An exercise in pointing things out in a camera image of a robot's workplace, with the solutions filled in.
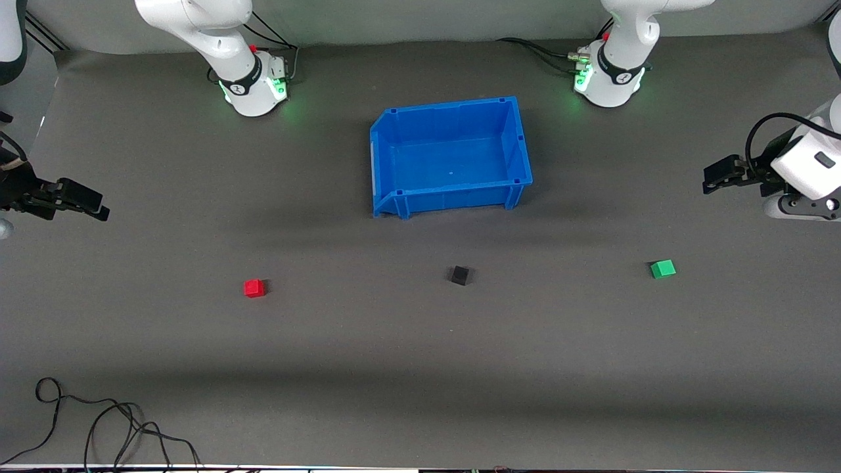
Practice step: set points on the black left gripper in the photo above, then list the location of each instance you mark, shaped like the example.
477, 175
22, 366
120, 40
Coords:
755, 175

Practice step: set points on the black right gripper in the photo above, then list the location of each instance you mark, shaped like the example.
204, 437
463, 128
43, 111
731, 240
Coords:
20, 189

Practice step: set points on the small green cube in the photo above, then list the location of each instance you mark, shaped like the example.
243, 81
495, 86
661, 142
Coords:
662, 269

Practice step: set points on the small red cube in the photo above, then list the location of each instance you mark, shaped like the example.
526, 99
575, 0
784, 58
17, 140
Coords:
253, 288

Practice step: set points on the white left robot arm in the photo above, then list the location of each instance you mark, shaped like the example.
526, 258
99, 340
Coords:
617, 72

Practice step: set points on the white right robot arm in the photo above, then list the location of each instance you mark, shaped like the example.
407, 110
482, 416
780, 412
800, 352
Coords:
223, 33

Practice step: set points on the small black cube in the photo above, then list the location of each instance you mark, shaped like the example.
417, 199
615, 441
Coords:
460, 275

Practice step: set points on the blue plastic storage bin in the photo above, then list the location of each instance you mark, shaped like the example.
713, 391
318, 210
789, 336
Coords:
453, 157

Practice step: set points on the dark gray table mat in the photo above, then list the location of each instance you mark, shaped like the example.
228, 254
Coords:
420, 361

